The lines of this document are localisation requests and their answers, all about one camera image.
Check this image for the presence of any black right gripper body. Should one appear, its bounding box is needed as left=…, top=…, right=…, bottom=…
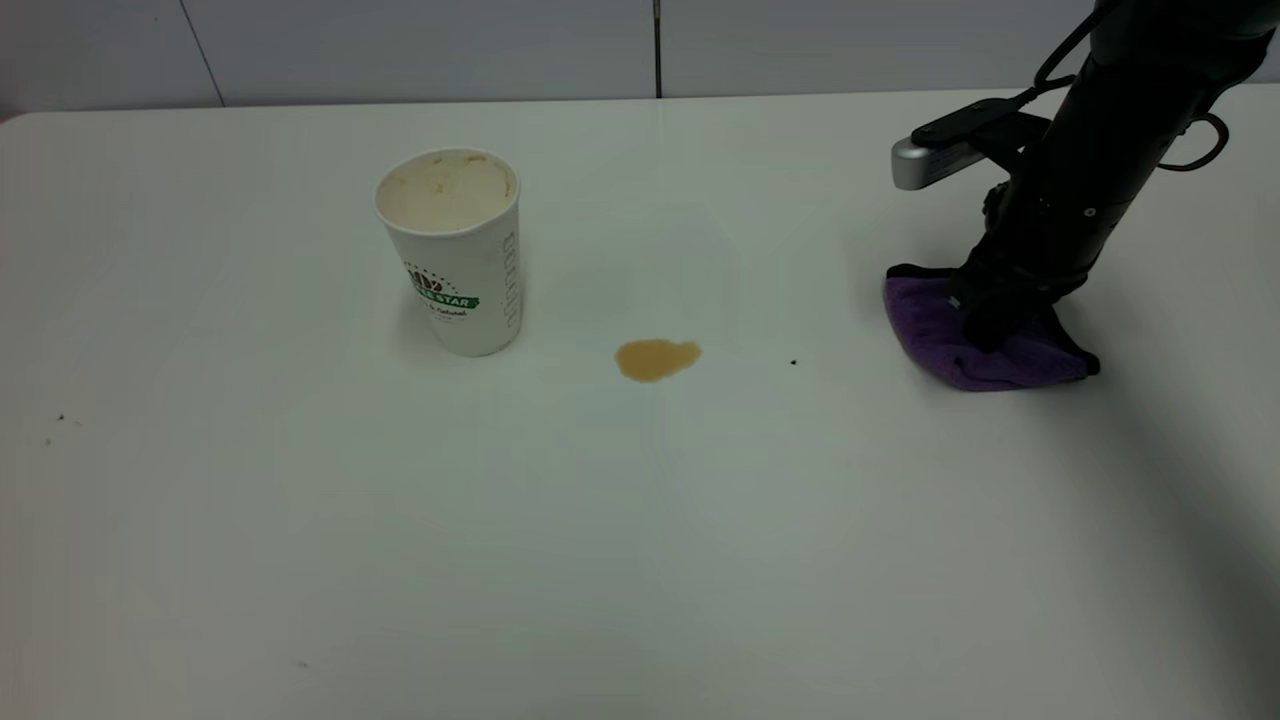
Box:
left=950, top=178, right=1137, bottom=303

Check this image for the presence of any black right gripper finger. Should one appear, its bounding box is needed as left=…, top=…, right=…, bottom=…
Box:
left=958, top=296, right=1037, bottom=353

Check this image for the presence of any purple cloth with black trim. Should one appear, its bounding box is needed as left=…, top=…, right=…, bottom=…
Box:
left=884, top=263, right=1101, bottom=392

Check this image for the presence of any white paper cup green logo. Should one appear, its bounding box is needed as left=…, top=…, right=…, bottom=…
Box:
left=373, top=148, right=523, bottom=358

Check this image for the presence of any brown liquid spill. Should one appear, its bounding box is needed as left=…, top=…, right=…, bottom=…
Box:
left=614, top=339, right=702, bottom=383

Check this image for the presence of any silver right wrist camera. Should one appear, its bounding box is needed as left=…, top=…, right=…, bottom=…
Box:
left=890, top=98, right=1051, bottom=191

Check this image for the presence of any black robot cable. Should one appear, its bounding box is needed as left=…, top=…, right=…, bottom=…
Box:
left=1033, top=0, right=1113, bottom=96
left=1158, top=113, right=1229, bottom=172

